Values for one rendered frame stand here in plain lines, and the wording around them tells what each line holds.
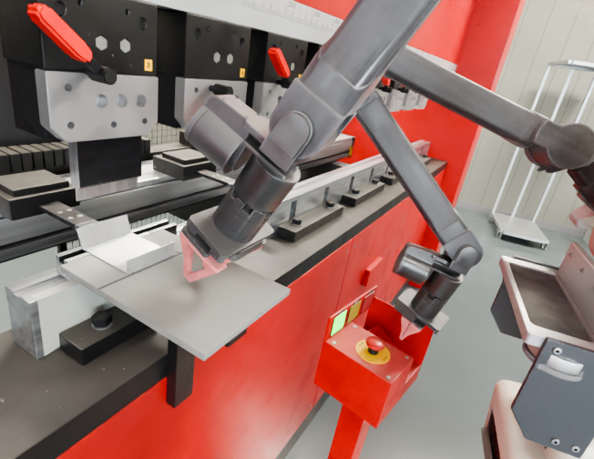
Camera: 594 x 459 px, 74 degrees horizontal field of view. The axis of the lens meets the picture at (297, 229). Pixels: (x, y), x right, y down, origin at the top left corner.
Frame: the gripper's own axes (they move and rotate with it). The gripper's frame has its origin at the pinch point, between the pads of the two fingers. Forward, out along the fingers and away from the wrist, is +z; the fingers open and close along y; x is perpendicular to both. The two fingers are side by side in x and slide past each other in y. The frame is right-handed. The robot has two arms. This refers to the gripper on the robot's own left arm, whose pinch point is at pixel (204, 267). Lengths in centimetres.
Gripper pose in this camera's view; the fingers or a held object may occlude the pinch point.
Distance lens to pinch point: 54.9
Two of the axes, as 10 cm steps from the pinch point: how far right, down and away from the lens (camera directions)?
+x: 6.7, 7.2, -1.6
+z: -5.4, 6.3, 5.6
